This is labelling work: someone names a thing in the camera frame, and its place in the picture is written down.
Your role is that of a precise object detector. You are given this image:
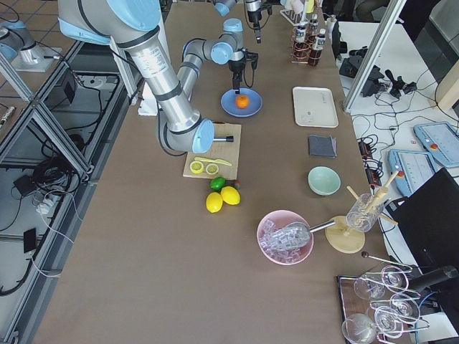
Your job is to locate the wooden cutting board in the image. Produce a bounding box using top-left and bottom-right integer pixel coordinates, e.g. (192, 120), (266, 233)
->
(182, 123), (242, 180)

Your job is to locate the mint green bowl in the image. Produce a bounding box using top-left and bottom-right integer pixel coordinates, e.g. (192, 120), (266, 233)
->
(308, 166), (341, 196)

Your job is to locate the clear glass on stand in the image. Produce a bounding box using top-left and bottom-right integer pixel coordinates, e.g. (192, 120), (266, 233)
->
(346, 193), (384, 232)

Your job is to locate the metal ice scoop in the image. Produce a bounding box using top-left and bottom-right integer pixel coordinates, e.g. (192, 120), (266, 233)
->
(283, 220), (336, 249)

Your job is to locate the blue round plate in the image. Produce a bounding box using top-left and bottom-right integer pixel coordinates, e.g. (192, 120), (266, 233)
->
(220, 88), (262, 118)

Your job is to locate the lemon half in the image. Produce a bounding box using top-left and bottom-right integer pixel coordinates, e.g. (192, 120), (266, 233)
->
(205, 163), (219, 176)
(189, 161), (204, 174)

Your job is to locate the upper lemon half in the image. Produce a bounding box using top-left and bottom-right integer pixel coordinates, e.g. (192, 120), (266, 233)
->
(205, 163), (219, 176)

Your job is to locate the black monitor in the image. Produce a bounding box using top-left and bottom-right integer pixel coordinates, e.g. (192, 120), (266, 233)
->
(387, 168), (458, 269)

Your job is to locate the whole lemon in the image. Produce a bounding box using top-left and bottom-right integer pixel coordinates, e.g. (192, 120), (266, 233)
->
(220, 186), (241, 205)
(206, 192), (223, 214)

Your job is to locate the lower whole lemon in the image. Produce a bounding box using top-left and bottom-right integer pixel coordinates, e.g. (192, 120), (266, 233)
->
(206, 192), (223, 214)

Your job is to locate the copper wire bottle rack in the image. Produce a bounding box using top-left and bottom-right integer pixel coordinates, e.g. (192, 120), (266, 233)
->
(290, 23), (326, 66)

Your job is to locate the green lime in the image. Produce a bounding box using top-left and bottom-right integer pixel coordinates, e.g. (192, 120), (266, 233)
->
(210, 176), (226, 192)

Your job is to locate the wooden cup stand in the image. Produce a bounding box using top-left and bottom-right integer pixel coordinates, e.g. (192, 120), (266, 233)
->
(325, 171), (399, 254)

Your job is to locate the front tea bottle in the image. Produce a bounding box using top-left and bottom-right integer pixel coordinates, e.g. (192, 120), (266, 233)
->
(308, 29), (326, 66)

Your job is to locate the upper whole lemon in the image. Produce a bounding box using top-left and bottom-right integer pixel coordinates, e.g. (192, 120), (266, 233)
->
(220, 186), (241, 205)

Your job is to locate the orange mandarin fruit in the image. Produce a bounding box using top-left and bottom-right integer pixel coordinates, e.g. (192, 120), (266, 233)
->
(235, 95), (250, 109)

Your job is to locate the left tea bottle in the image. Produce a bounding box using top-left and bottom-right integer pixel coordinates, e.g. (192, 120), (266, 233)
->
(308, 14), (318, 42)

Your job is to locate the blue teach pendant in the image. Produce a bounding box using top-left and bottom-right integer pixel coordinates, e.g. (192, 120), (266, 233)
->
(413, 122), (458, 168)
(387, 149), (440, 196)

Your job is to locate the pink ice bowl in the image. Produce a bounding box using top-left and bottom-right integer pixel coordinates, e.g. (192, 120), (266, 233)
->
(257, 210), (314, 265)

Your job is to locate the cream rabbit tray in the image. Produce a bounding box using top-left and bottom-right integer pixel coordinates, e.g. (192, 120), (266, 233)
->
(293, 86), (339, 128)

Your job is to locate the steel muddler black tip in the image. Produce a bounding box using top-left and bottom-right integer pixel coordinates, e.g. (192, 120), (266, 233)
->
(214, 135), (234, 143)

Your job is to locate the lower lemon half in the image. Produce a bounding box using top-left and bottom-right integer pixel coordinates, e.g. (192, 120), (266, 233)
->
(189, 161), (204, 174)

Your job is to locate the yellow plastic knife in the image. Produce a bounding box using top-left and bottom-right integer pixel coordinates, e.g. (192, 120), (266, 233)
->
(194, 156), (232, 166)

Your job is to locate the wine glass rack tray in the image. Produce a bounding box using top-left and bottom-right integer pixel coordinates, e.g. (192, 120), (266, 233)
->
(338, 251), (430, 343)

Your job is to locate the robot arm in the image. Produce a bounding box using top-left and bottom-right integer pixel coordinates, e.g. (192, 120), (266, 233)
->
(211, 0), (273, 44)
(58, 1), (245, 153)

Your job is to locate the right tea bottle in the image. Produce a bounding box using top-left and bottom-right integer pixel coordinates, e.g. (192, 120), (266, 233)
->
(293, 21), (308, 62)

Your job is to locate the tea bottle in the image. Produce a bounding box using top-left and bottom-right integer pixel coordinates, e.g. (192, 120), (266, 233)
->
(308, 14), (318, 42)
(308, 29), (326, 66)
(293, 21), (308, 62)

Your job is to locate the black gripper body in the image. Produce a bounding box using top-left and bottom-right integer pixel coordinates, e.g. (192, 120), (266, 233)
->
(228, 48), (258, 82)

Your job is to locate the grey folded cloth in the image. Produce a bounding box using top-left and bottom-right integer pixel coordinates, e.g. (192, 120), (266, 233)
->
(308, 135), (337, 158)

